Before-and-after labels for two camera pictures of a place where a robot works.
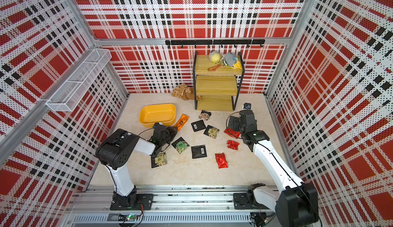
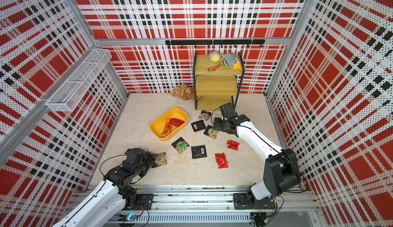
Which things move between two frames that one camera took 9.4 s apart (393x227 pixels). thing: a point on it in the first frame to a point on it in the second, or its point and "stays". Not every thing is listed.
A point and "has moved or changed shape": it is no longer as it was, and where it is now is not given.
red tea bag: [221, 161] stays
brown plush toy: [184, 92] stays
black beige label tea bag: [158, 159] stays
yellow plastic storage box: [151, 114] has moved or changed shape
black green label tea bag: [180, 145] stays
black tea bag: [198, 151] stays
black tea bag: [198, 126] stays
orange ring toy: [213, 68] stays
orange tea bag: [181, 122] has moved or changed shape
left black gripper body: [170, 134] to [147, 161]
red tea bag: [232, 144] stays
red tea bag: [230, 132] has moved or changed shape
